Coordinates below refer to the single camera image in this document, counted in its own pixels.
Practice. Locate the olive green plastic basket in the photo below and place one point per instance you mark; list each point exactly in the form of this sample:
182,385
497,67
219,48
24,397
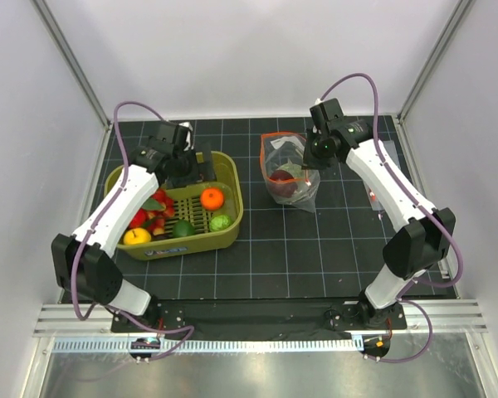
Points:
187,206

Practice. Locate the dark red apple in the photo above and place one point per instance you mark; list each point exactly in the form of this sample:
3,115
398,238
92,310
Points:
282,184

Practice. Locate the clear zip bag orange zipper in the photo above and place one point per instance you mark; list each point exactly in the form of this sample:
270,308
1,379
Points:
281,162

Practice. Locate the netted green melon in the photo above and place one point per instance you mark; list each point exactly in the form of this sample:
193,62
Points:
305,179

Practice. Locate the white slotted cable duct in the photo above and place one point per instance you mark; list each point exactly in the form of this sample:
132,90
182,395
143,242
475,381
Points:
135,345

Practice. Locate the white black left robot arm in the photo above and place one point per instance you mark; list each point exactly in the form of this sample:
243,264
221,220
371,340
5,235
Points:
83,261

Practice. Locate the green avocado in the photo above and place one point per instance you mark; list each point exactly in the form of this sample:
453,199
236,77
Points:
183,228

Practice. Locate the black grid cutting mat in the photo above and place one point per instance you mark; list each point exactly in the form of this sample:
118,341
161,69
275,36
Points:
280,252

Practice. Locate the red strawberry bunch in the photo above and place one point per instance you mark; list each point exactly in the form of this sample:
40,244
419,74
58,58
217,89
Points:
152,215

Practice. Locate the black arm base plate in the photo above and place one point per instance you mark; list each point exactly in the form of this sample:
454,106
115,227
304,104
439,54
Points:
254,315

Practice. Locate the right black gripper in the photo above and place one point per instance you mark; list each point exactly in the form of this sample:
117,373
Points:
309,161

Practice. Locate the orange tangerine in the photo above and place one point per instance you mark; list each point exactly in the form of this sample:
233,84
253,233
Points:
212,199

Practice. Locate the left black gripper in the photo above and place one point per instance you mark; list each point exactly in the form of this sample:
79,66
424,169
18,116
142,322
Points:
201,172

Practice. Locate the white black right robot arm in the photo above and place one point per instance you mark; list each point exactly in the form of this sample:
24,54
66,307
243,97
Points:
422,232

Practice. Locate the aluminium front frame rail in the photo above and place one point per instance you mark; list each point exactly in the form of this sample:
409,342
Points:
439,315

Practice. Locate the yellow apple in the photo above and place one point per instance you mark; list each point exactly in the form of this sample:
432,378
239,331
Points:
136,236

